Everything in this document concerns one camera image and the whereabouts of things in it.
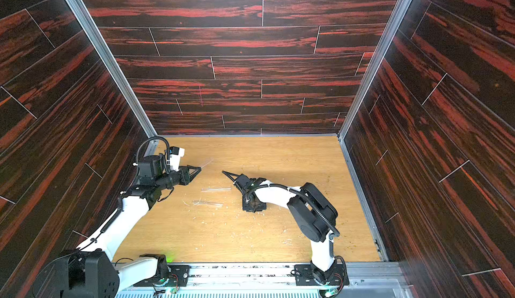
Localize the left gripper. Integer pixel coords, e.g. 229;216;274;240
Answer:
155;166;201;192

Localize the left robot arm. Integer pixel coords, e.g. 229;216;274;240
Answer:
31;142;201;297

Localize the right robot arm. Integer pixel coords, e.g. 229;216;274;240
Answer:
222;171;350;288

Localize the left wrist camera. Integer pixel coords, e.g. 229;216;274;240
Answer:
168;147;185;172

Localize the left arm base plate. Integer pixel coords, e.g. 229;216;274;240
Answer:
134;264;190;289

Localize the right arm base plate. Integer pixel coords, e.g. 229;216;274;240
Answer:
290;262;350;287

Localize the aluminium front rail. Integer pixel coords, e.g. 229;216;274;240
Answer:
115;263;413;297

